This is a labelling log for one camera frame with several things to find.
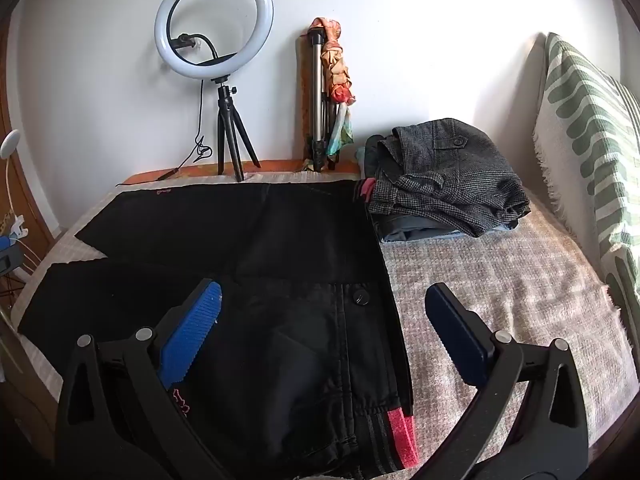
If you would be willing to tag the orange wooden bed board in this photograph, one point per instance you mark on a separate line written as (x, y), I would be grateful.
(280, 165)

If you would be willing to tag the small black tripod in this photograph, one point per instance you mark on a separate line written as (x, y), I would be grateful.
(226, 110)

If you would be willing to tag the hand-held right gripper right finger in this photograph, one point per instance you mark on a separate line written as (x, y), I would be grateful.
(460, 335)

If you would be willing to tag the blue device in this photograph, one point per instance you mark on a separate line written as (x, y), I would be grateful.
(9, 255)

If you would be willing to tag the silver folded tripod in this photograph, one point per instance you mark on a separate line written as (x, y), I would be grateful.
(316, 90)

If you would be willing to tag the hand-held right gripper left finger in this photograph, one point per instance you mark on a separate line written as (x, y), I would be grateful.
(192, 332)

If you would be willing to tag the grey blue folded garment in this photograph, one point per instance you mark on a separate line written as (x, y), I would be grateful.
(410, 225)

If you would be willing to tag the pile of dark clothes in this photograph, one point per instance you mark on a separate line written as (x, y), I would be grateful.
(450, 175)

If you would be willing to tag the green white patterned pillow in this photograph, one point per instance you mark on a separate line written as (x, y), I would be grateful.
(590, 125)

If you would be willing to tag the white round lamp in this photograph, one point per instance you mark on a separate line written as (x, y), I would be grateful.
(10, 142)

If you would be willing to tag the light blue folded garment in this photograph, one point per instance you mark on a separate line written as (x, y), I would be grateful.
(452, 234)

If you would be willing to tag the black pants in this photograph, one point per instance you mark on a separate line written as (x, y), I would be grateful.
(280, 260)

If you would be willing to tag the beige plaid blanket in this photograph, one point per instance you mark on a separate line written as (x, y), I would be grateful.
(500, 270)

